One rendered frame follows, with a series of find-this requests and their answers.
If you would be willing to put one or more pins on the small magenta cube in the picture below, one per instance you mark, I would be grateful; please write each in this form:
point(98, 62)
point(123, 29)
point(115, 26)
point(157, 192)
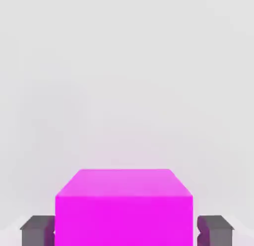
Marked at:
point(124, 210)

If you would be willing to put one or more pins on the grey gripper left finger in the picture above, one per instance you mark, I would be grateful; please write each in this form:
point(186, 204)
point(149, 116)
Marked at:
point(33, 232)

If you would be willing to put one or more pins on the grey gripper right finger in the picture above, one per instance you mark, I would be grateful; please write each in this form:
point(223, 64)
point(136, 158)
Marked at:
point(218, 232)

